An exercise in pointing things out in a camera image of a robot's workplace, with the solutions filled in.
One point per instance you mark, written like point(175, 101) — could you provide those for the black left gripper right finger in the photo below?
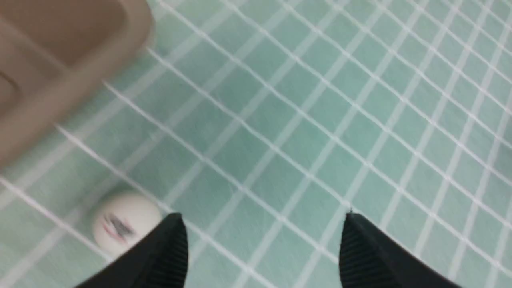
point(368, 258)

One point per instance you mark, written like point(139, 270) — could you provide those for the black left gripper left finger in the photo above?
point(159, 260)

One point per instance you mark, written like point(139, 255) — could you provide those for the white ping-pong ball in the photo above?
point(122, 220)

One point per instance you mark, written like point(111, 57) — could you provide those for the green checkered table cloth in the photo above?
point(264, 121)

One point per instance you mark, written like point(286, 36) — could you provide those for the olive plastic storage bin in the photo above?
point(54, 54)

